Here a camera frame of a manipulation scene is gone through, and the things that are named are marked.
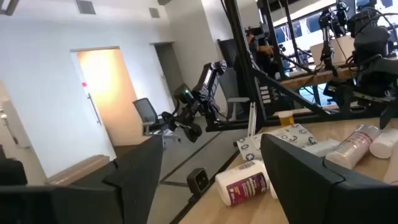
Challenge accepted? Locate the small white bottle grey label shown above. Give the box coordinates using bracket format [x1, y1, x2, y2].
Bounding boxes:
[369, 127, 398, 159]

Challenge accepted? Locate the amber pill bottle white cap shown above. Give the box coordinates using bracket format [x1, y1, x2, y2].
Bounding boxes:
[278, 111, 295, 127]

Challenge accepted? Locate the tall white bottle red print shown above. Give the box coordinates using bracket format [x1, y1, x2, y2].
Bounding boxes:
[325, 124, 381, 170]

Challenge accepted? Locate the white door with handle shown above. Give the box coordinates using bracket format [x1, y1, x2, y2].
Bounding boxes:
[70, 49, 118, 175]

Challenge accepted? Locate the grey door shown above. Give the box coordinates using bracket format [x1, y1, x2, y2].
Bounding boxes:
[154, 42, 185, 105]

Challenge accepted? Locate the white Varly printed pouch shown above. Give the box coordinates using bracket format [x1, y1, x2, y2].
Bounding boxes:
[236, 123, 318, 162]

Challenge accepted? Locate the white bottle maroon label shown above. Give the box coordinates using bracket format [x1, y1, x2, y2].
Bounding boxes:
[215, 160, 271, 207]

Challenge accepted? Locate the grey office chair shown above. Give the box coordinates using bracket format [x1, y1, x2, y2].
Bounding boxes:
[219, 67, 251, 122]

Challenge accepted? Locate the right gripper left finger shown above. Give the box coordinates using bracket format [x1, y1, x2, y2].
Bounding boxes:
[58, 134, 164, 224]

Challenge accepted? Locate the background wooden table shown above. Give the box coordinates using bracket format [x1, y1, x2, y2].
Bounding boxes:
[279, 67, 358, 91]

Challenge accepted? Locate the black mesh office chair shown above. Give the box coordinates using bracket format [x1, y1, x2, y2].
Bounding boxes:
[132, 98, 170, 138]

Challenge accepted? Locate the person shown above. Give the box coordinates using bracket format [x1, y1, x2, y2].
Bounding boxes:
[245, 27, 275, 78]

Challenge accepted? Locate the black table-level camera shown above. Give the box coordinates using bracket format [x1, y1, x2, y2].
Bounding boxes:
[186, 167, 211, 197]

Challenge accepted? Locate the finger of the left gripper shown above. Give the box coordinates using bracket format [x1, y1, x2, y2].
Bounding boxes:
[161, 111, 177, 131]
[183, 123, 203, 144]

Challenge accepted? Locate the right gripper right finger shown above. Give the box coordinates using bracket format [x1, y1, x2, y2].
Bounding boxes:
[260, 133, 394, 224]

